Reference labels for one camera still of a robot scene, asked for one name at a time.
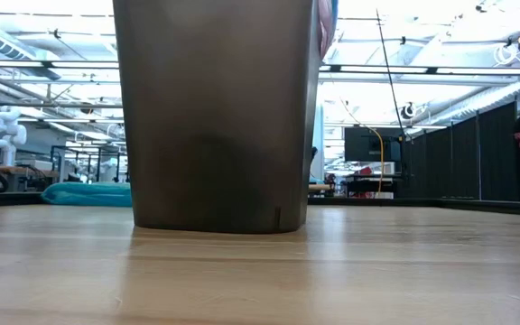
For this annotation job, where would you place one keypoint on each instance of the small black ceiling reel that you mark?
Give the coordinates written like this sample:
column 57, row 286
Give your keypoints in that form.
column 407, row 110

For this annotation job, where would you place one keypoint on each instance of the black room divider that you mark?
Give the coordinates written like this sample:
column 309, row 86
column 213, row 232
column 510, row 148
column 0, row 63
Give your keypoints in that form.
column 458, row 158

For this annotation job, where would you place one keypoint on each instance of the teal trash bag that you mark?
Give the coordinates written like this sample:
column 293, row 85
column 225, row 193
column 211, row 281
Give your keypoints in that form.
column 88, row 195

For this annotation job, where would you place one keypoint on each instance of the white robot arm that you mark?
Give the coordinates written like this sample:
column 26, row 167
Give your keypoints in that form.
column 9, row 133

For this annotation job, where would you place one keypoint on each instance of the wooden background table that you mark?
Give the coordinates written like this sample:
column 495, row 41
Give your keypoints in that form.
column 318, row 187

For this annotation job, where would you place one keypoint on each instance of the long ceiling light strip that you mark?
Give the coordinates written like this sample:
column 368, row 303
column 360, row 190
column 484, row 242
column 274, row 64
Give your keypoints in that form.
column 377, row 68

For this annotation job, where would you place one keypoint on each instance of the black monitor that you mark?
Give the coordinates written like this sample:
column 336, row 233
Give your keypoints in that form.
column 364, row 144

